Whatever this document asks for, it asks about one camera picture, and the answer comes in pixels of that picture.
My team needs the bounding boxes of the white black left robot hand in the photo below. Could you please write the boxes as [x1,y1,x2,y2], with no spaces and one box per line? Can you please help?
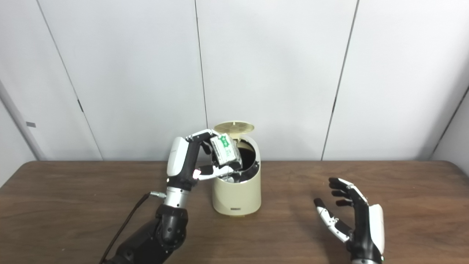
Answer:
[167,129,242,191]

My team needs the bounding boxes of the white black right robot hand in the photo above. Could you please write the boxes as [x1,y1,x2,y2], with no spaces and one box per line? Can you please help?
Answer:
[314,177,385,261]

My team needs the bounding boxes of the green white milk carton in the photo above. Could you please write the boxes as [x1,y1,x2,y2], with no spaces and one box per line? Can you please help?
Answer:
[210,133,242,169]

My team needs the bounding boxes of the cream round bin lid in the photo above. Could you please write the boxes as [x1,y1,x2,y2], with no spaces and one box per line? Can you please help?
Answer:
[214,121,255,139]

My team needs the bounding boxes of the cream-colored bin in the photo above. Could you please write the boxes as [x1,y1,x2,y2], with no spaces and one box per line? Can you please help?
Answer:
[212,121,262,217]

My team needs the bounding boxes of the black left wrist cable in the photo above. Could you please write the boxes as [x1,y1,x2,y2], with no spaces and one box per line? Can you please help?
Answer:
[99,191,166,264]

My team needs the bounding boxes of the white wall post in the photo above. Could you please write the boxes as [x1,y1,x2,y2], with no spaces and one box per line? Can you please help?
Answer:
[0,79,47,161]

